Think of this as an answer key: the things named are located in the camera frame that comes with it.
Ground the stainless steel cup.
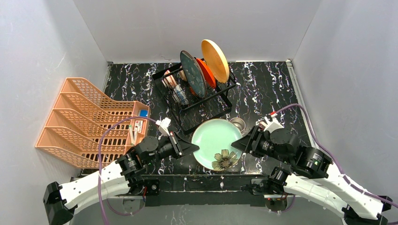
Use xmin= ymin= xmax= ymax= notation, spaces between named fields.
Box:
xmin=230 ymin=118 xmax=246 ymax=132

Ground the mint green flower plate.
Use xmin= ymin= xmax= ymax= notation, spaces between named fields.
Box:
xmin=191 ymin=119 xmax=242 ymax=172

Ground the black wire dish rack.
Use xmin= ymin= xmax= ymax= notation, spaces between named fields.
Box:
xmin=152 ymin=63 xmax=237 ymax=135

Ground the blue floral bowl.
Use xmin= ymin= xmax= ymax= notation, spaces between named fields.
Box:
xmin=172 ymin=84 xmax=189 ymax=105

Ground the orange patterned bowl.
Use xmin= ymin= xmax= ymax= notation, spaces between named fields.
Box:
xmin=162 ymin=70 xmax=178 ymax=90

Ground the dark teal plate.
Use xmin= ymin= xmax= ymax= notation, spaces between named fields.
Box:
xmin=180 ymin=50 xmax=207 ymax=98

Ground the orange red plate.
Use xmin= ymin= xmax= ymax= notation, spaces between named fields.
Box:
xmin=196 ymin=58 xmax=216 ymax=89

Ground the yellow plate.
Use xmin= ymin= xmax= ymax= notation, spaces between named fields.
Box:
xmin=201 ymin=39 xmax=230 ymax=83

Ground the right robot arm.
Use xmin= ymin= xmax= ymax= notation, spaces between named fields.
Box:
xmin=231 ymin=126 xmax=396 ymax=225

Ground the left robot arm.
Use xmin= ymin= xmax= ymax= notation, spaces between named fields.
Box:
xmin=43 ymin=132 xmax=199 ymax=225

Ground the red white card box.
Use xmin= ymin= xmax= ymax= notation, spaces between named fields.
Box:
xmin=134 ymin=120 xmax=144 ymax=133

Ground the blue eraser block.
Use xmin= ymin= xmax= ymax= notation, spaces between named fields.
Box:
xmin=138 ymin=110 xmax=149 ymax=117

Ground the orange file organizer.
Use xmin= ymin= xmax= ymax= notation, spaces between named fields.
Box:
xmin=36 ymin=77 xmax=134 ymax=169

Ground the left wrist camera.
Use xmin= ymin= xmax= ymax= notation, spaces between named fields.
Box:
xmin=156 ymin=117 xmax=171 ymax=136

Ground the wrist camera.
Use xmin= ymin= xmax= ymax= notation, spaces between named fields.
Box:
xmin=259 ymin=117 xmax=284 ymax=133
xmin=156 ymin=117 xmax=171 ymax=136

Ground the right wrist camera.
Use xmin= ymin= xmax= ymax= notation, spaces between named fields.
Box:
xmin=259 ymin=117 xmax=284 ymax=133

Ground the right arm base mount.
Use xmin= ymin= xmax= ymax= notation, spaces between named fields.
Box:
xmin=240 ymin=167 xmax=296 ymax=214

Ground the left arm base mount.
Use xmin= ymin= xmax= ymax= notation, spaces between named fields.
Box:
xmin=116 ymin=176 xmax=161 ymax=197

